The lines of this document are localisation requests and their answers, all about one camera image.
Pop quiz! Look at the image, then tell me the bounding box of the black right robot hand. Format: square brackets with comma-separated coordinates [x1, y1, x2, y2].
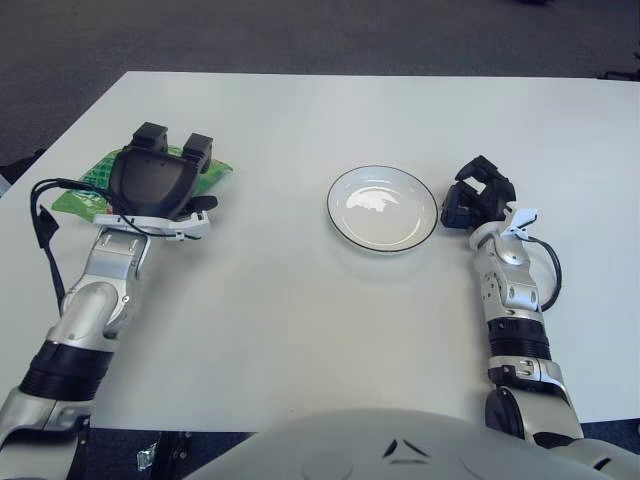
[438, 155, 518, 232]

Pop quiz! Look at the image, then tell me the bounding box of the grey robot torso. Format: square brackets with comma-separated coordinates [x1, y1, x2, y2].
[183, 407, 640, 480]

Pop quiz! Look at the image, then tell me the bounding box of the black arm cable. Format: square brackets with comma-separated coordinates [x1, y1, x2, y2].
[528, 235, 564, 313]
[30, 177, 127, 321]

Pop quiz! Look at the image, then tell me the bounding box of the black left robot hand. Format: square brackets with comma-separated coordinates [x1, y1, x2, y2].
[108, 121, 220, 222]

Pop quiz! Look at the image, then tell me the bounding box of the green snack bag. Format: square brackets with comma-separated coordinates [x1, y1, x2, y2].
[51, 144, 235, 224]

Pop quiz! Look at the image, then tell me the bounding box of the white plate with black rim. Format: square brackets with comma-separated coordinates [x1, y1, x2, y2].
[325, 166, 440, 254]

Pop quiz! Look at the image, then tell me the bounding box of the black table leg frame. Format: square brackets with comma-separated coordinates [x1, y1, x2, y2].
[133, 428, 195, 472]

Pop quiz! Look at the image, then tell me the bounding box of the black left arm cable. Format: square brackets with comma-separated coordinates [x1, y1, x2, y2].
[30, 177, 127, 321]

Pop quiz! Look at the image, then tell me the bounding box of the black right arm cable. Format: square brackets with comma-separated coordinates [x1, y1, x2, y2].
[528, 235, 564, 313]

